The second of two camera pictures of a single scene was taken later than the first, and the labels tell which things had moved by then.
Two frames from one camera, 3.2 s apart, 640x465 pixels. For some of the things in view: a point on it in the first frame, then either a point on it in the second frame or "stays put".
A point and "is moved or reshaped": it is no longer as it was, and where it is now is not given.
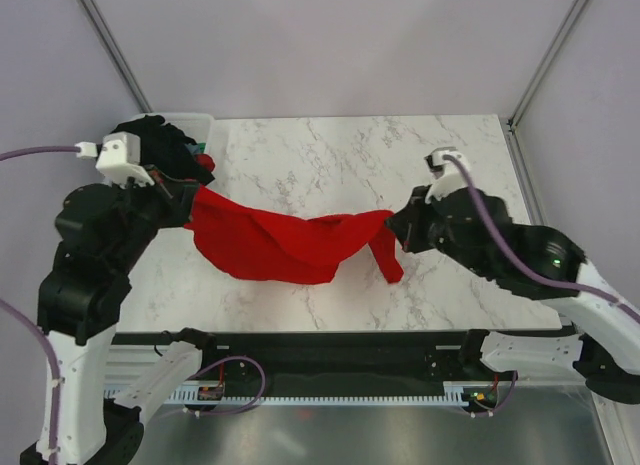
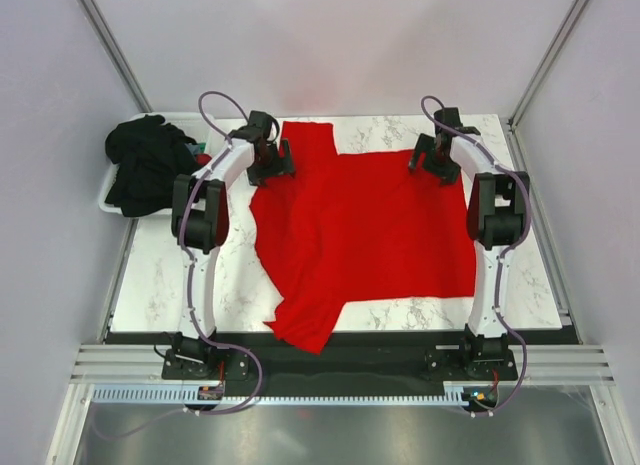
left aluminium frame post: x=107 y=36 stays put
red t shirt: x=264 y=244 is moved or reshaped
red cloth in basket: x=205 y=161 stays put
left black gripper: x=180 y=197 → x=283 y=164
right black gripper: x=407 y=222 → x=425 y=144
